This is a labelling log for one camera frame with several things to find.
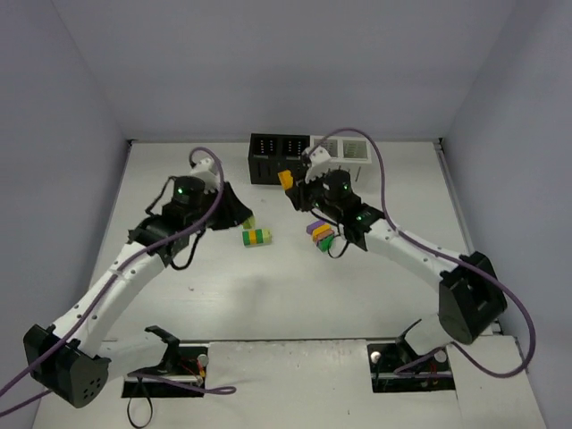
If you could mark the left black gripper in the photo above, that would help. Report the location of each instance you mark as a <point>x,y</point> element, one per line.
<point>224,206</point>

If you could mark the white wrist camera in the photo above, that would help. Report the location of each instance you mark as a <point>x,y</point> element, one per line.
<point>318,162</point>
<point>207,171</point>

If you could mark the green yellow lego bar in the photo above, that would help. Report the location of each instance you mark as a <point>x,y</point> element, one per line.
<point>256,237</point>

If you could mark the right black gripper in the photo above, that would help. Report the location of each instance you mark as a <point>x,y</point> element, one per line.
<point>302,195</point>

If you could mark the yellow orange lego brick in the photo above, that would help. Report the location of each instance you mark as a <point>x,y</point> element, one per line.
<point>286,179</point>

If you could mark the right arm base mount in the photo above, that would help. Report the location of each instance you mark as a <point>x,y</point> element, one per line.
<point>392,368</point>

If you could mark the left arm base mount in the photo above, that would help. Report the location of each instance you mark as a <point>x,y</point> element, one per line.
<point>182,362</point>

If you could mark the pink patterned lego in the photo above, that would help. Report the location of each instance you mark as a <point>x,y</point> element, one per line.
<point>323,235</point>

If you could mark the yellow curved lego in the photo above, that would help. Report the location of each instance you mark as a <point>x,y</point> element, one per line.
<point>321,230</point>

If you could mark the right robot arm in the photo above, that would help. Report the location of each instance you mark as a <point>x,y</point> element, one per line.
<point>468,299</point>

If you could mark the white slotted double container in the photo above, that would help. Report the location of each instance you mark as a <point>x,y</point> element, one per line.
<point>350,154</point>

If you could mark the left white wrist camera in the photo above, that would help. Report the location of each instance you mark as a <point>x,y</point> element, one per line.
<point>207,171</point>

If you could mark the purple curved lego top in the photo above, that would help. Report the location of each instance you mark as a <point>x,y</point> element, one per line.
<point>313,226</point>

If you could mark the dark green lego piece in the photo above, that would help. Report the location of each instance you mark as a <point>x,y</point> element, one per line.
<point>325,245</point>

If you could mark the black slotted double container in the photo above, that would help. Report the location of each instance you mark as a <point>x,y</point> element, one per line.
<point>269,154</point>

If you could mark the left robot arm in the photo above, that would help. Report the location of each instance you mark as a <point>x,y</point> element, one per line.
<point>69,357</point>

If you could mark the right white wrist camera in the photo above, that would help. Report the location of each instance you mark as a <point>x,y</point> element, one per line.
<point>318,162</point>

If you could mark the pale green lego brick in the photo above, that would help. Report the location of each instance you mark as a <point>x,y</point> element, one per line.
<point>250,223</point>

